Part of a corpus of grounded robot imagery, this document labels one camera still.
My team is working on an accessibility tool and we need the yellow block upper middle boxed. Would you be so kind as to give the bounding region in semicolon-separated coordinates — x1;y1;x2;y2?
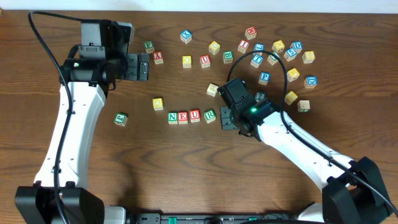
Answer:
208;41;221;55

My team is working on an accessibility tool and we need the green R wooden block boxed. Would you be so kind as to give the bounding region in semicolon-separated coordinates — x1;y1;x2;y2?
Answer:
204;110;216;123

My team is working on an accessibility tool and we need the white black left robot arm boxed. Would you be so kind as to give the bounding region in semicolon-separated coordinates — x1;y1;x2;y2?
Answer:
14;53;149;223

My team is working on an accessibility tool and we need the blue P wooden block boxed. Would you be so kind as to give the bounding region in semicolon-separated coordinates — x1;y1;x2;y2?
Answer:
258;72;271;85

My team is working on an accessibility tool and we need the red E wooden block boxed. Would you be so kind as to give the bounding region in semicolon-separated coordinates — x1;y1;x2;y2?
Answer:
177;111;188;124

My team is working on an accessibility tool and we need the yellow S wooden block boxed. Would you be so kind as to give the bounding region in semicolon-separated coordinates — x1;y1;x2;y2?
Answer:
284;91;298;105

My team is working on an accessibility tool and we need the blue D block lower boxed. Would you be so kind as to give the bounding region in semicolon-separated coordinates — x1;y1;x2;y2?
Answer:
304;76;318;88

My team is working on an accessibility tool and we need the red X wooden block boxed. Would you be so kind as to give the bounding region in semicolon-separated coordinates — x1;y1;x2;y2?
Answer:
152;51;164;65

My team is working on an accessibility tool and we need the blue 2 wooden block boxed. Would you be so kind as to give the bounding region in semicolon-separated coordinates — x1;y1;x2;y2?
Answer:
255;91;266;102

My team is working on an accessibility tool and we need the yellow O wooden block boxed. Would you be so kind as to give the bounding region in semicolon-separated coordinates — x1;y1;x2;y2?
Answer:
182;55;192;68

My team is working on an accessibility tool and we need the blue L wooden block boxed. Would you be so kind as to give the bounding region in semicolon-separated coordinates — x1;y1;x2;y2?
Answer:
254;43;265;56

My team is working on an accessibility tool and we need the green N wooden block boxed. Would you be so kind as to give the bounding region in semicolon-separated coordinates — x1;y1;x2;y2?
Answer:
168;112;178;124

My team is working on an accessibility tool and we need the green Z wooden block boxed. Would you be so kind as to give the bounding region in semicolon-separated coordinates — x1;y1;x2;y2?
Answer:
267;52;280;65

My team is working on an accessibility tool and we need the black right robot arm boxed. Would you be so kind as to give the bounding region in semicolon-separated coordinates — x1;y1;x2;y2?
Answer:
220;95;397;223

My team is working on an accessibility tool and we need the yellow 8 wooden block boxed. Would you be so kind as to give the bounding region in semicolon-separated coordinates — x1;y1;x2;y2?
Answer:
302;51;316;63

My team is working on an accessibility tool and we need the green B wooden block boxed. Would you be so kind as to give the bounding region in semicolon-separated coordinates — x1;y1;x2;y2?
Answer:
223;50;234;63

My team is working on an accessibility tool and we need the blue D block upper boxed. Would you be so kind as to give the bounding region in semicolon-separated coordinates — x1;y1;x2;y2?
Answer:
290;41;303;54

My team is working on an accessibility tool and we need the wood L top block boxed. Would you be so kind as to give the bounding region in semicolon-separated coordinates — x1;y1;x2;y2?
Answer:
297;100;310;113

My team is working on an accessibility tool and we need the green F wooden block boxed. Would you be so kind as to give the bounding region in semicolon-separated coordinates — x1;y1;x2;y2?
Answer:
144;40;155;54

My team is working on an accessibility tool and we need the blue T wooden block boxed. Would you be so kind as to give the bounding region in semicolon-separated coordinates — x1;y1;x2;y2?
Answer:
251;54;264;68

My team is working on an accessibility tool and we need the red u block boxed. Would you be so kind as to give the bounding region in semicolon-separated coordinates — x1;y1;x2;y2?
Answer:
200;55;211;68
190;110;201;123

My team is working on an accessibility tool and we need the yellow block near D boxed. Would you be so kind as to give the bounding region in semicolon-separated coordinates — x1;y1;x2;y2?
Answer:
272;40;285;54

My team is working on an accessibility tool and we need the red H wooden block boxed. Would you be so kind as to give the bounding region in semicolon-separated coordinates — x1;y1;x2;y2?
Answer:
245;26;257;40

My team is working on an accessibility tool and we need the yellow A wooden block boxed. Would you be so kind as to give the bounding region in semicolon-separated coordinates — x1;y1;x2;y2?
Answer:
287;68;300;82

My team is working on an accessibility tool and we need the blue X wooden block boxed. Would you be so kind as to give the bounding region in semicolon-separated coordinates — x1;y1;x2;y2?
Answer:
180;30;192;44

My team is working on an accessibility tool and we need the plain wood top block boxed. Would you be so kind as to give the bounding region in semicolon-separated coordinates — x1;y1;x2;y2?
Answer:
206;83;218;97

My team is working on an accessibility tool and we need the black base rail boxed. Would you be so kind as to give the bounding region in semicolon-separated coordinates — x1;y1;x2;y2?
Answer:
126;213;308;224

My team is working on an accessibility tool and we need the green J wooden block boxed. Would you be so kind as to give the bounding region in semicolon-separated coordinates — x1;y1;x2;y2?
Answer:
114;113;128;126

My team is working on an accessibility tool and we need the red I block upper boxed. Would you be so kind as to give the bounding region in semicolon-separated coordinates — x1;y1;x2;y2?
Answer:
238;40;250;54

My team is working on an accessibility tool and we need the yellow G wooden block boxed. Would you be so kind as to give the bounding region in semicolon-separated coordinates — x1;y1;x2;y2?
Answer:
152;98;164;111

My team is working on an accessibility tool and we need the blue 5 wooden block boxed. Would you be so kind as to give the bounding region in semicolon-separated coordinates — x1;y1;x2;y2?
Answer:
284;48;297;62

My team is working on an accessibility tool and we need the blue d block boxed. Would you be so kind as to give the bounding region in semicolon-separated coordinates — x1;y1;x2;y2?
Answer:
290;41;303;54
304;76;318;88

